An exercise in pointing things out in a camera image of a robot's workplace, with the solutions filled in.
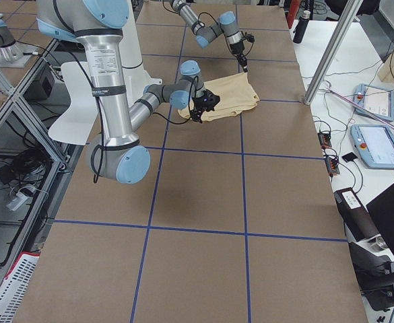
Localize blue tape grid lines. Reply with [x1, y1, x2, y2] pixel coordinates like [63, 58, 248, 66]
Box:
[0, 3, 348, 323]

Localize orange terminal block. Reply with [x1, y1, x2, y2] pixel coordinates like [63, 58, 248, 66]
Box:
[325, 155, 340, 177]
[317, 132, 332, 149]

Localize white perforated basket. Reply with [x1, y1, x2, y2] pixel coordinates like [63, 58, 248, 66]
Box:
[0, 252, 40, 323]

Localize red fire extinguisher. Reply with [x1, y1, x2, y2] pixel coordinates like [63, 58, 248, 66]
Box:
[286, 0, 301, 28]

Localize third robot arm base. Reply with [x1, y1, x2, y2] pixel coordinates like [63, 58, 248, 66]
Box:
[0, 19, 39, 68]

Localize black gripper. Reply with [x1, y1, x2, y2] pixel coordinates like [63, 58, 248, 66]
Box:
[229, 41, 248, 72]
[190, 90, 206, 124]

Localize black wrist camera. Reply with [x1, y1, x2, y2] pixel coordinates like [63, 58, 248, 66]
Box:
[242, 32, 255, 44]
[203, 89, 220, 112]

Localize small black square device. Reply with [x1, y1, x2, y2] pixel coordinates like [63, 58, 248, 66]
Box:
[341, 152, 358, 162]

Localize far blue teach pendant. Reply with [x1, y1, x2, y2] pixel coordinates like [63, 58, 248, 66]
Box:
[353, 83, 394, 122]

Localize cream long-sleeve printed shirt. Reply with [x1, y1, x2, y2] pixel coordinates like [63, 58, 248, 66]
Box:
[177, 73, 261, 122]

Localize black box with label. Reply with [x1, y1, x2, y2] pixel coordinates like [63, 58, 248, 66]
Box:
[333, 188, 379, 241]

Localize black bottle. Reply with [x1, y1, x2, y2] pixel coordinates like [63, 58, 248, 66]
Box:
[292, 10, 310, 44]

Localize far orange terminal block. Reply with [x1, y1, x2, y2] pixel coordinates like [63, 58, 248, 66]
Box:
[317, 132, 332, 149]

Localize aluminium frame post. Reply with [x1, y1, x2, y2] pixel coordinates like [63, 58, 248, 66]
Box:
[304, 0, 363, 105]

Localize white power strip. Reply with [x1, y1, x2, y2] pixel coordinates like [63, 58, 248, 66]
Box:
[6, 187, 34, 211]

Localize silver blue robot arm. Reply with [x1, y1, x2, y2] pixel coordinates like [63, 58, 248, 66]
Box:
[37, 1, 220, 184]
[168, 0, 255, 73]

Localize near orange terminal block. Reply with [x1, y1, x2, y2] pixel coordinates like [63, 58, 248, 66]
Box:
[325, 155, 340, 177]

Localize near blue teach pendant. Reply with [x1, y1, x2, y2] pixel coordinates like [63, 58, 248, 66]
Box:
[350, 124, 394, 170]

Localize blue teach pendant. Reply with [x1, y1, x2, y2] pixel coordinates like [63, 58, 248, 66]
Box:
[353, 83, 394, 122]
[350, 124, 394, 170]

